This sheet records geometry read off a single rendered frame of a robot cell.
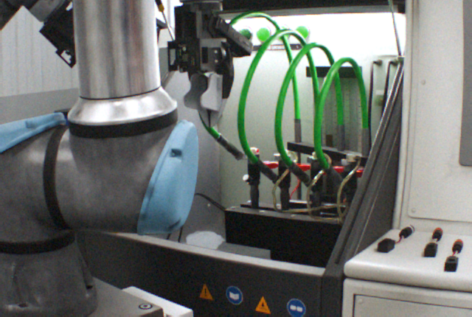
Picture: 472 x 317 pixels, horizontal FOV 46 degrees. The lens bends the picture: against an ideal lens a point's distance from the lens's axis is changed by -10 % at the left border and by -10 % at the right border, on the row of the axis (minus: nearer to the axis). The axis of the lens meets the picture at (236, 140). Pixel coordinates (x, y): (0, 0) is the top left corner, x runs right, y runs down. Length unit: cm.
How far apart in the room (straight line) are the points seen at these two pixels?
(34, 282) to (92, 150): 18
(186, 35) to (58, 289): 51
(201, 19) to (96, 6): 47
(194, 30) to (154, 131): 45
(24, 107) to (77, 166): 757
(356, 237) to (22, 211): 62
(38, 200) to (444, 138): 80
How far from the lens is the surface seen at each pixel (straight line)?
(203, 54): 99
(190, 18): 101
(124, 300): 74
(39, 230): 66
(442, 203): 117
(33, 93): 823
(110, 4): 57
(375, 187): 112
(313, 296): 107
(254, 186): 138
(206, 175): 175
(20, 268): 67
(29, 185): 63
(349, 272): 102
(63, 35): 119
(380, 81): 151
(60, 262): 68
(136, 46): 58
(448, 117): 118
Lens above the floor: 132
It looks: 8 degrees down
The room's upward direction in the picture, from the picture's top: 2 degrees counter-clockwise
